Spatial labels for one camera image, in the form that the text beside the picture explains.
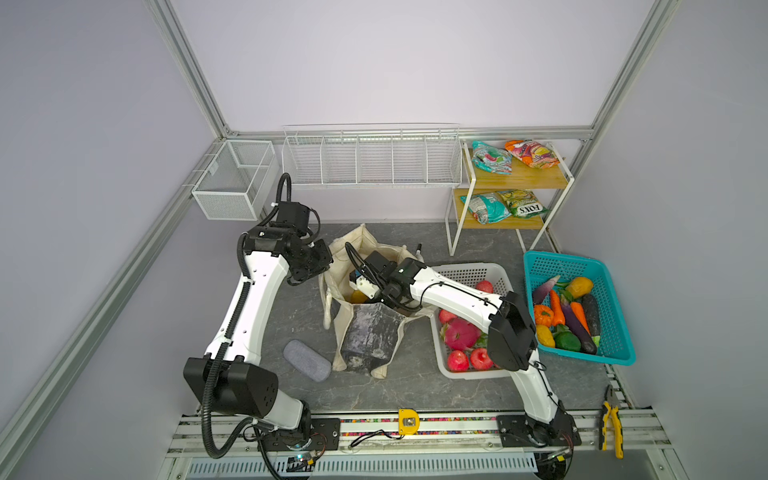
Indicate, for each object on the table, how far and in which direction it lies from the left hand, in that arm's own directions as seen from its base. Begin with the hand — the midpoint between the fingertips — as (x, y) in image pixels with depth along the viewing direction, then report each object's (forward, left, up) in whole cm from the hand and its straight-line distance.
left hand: (331, 268), depth 76 cm
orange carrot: (-7, -74, -22) cm, 77 cm away
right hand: (-6, -9, -16) cm, 19 cm away
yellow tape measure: (-32, -18, -23) cm, 43 cm away
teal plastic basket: (+8, -70, -23) cm, 74 cm away
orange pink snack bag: (+31, -60, +11) cm, 68 cm away
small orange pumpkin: (-8, -61, -20) cm, 64 cm away
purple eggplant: (-8, -70, -22) cm, 74 cm away
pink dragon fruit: (-13, -34, -16) cm, 40 cm away
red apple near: (-19, -32, -20) cm, 42 cm away
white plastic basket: (+5, -49, -17) cm, 52 cm away
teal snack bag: (+26, -49, -7) cm, 56 cm away
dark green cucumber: (-5, -77, -20) cm, 79 cm away
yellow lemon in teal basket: (+1, -76, -19) cm, 78 cm away
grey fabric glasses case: (-16, +9, -22) cm, 28 cm away
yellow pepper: (-14, -58, -20) cm, 63 cm away
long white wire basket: (+42, -12, +5) cm, 44 cm away
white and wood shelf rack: (+22, -64, +5) cm, 68 cm away
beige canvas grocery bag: (-16, -8, -9) cm, 20 cm away
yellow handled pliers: (-33, -70, -24) cm, 81 cm away
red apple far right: (+4, -46, -20) cm, 51 cm away
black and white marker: (+25, -27, -25) cm, 45 cm away
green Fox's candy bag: (+28, -62, -7) cm, 68 cm away
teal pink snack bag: (+28, -47, +11) cm, 56 cm away
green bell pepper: (-15, -64, -20) cm, 69 cm away
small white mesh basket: (+39, +35, -2) cm, 53 cm away
